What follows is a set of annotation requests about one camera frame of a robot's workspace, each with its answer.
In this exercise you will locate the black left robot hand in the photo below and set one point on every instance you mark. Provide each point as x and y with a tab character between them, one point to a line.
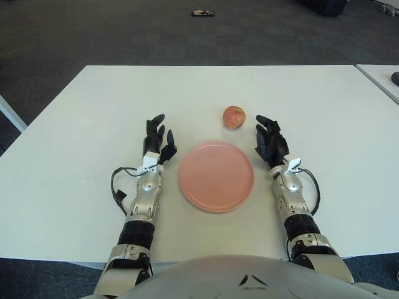
152	140

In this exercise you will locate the silver robot torso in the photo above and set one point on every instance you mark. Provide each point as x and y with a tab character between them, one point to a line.
218	277

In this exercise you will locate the red yellow apple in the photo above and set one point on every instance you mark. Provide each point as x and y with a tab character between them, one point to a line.
233	117

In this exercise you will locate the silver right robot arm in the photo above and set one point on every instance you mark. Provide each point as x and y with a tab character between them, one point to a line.
296	202

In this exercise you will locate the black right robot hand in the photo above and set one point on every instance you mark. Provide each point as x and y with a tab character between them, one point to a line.
271	143

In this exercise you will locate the dark bulky floor object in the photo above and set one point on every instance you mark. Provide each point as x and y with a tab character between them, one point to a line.
327	7

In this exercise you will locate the pink round plate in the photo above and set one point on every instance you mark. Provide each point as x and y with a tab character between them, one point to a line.
216	176

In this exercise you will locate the grey handheld controller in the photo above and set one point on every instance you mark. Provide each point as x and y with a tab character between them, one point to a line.
396	77

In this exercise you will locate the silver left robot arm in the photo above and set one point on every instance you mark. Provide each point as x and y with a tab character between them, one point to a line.
146	202

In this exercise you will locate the small red black floor item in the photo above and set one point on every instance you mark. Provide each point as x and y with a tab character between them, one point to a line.
202	13

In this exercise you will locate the small grey floor clutter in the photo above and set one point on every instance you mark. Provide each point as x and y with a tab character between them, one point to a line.
389	11

